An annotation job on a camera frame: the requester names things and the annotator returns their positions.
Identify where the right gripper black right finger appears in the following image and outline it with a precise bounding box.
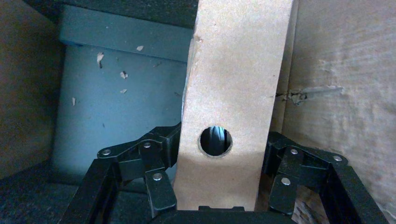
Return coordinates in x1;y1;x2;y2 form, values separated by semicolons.
262;131;391;224

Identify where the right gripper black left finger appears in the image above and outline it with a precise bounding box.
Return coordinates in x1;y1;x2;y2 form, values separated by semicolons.
60;122;183;224

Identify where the small cardboard box with hole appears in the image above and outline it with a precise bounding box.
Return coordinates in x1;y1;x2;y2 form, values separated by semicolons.
173;0;299;213

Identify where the blue-grey box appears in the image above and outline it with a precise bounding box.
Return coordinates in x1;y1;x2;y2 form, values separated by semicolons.
0;0;199;224

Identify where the large open cardboard carton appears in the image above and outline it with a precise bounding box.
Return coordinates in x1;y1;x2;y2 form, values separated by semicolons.
0;0;396;224

